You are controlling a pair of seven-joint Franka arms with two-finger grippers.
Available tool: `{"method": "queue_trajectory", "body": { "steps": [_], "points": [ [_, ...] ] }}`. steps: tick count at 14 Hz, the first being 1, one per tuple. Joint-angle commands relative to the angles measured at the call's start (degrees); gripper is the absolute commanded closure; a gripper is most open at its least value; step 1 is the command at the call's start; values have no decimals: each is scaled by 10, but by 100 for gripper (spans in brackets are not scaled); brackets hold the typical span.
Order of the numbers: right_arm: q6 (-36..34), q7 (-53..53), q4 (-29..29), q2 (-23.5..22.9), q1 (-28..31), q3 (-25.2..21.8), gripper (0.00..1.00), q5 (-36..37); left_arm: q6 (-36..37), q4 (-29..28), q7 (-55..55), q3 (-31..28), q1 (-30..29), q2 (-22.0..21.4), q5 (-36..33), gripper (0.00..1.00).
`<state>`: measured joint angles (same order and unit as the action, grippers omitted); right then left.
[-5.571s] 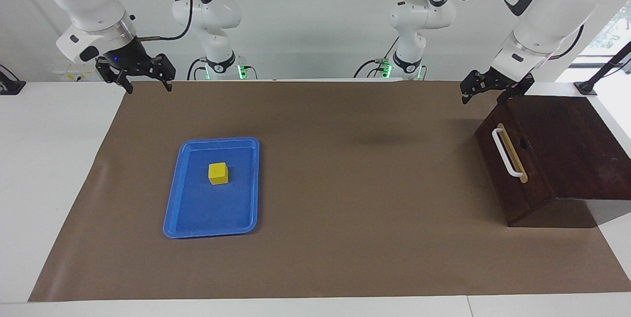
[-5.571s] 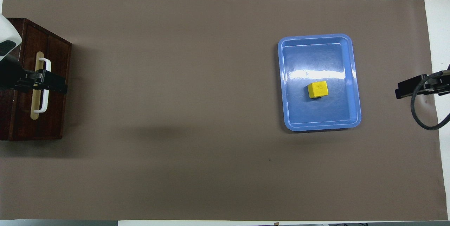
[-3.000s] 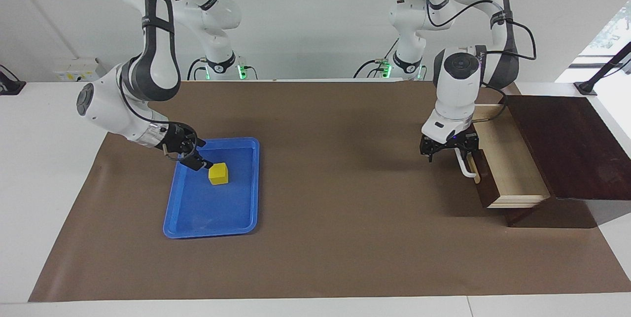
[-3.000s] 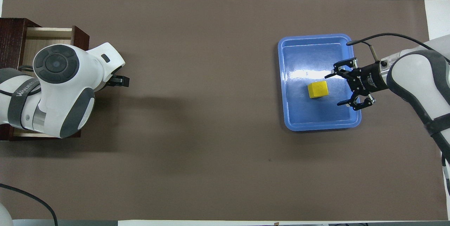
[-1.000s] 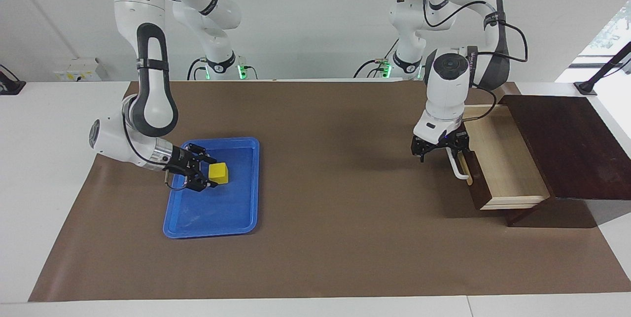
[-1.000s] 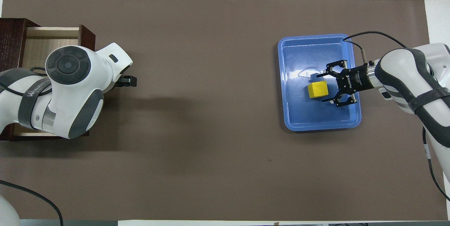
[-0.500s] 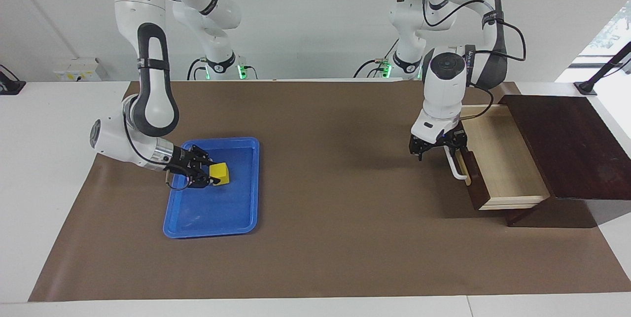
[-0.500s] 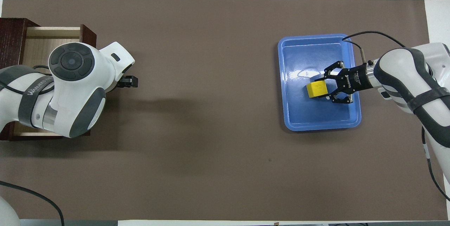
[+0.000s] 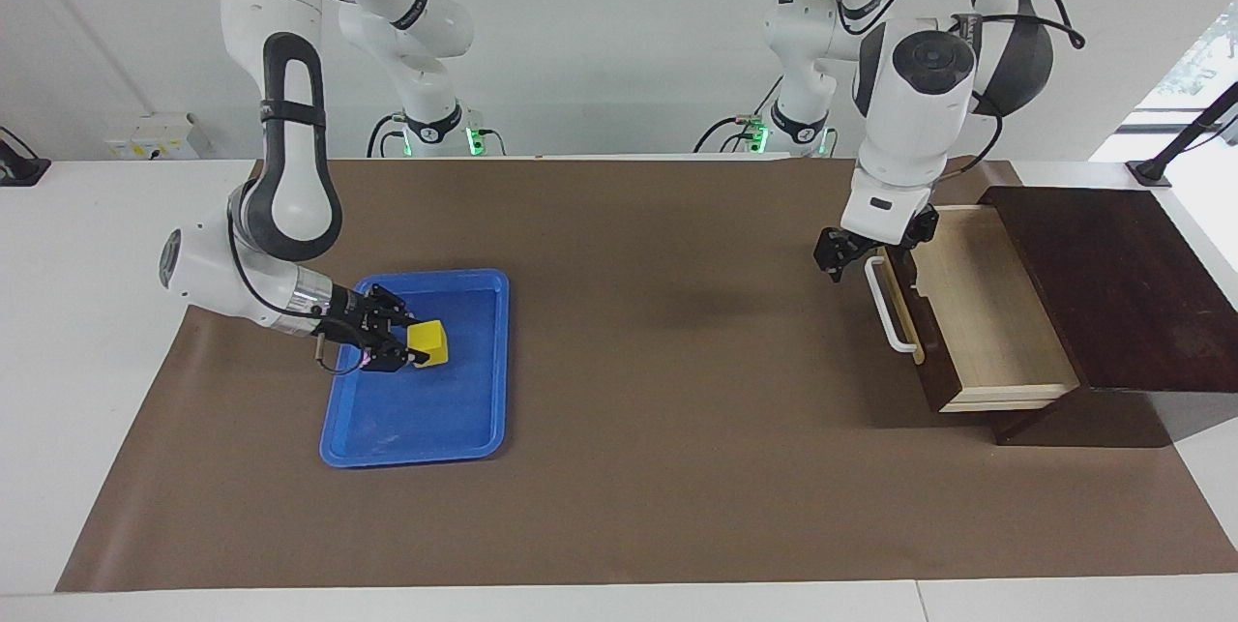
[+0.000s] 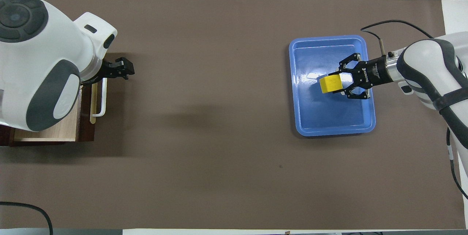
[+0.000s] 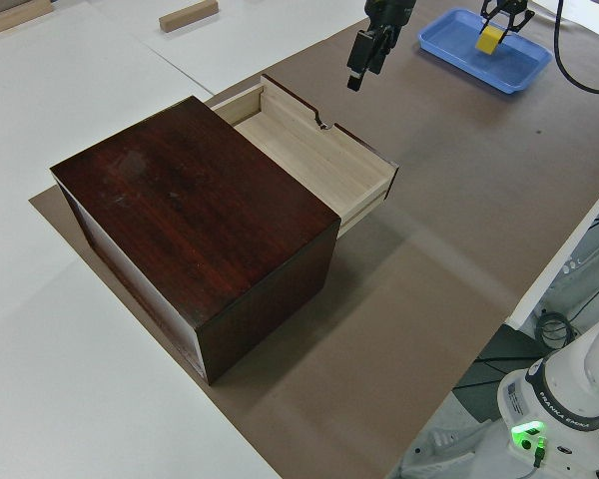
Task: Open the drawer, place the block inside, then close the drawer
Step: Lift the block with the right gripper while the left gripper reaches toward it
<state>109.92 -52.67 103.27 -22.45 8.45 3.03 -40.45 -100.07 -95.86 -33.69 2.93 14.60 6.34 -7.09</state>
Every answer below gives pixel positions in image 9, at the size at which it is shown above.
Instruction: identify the blue plastic tray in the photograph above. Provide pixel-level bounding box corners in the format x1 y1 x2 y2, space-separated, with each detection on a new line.
319 268 511 469

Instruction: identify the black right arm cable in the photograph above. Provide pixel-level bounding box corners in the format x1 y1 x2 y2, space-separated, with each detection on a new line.
227 204 367 377

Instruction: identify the black left base cable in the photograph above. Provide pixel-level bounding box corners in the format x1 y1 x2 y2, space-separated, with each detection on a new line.
693 73 777 155

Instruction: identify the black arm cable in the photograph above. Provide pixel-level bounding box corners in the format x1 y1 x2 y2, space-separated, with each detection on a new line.
227 204 367 377
830 0 1086 180

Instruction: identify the white drawer handle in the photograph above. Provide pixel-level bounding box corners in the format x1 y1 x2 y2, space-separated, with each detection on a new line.
864 254 920 354

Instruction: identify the black table clamp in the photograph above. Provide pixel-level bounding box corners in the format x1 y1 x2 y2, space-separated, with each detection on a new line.
0 127 51 186

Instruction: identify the black camera stand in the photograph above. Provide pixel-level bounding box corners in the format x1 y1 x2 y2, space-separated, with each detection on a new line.
1127 80 1238 188

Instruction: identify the wooden drawer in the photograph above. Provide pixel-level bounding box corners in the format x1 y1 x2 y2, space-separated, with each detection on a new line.
864 204 1082 413

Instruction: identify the yellow block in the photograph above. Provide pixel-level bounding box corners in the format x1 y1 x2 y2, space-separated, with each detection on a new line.
406 317 451 369

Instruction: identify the white wall socket box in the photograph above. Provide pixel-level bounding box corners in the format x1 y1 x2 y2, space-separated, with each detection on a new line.
104 112 201 161

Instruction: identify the black base cable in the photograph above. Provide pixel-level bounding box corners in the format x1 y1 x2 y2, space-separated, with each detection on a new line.
693 73 777 155
365 112 412 160

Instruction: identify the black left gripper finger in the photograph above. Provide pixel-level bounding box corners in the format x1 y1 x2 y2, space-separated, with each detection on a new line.
904 204 940 248
813 227 860 284

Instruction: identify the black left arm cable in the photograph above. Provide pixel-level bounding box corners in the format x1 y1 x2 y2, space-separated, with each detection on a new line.
830 0 1086 180

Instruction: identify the dark wooden cabinet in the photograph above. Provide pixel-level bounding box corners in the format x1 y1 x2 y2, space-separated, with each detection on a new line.
977 185 1238 449

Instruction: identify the brown paper table mat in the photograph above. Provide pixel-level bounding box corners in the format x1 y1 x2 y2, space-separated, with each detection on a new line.
55 156 1238 594

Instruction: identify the black right base cable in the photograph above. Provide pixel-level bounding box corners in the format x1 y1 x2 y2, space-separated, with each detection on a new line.
365 112 412 160

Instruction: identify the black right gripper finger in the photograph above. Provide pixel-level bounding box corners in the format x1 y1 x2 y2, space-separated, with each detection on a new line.
368 284 423 329
363 340 419 374

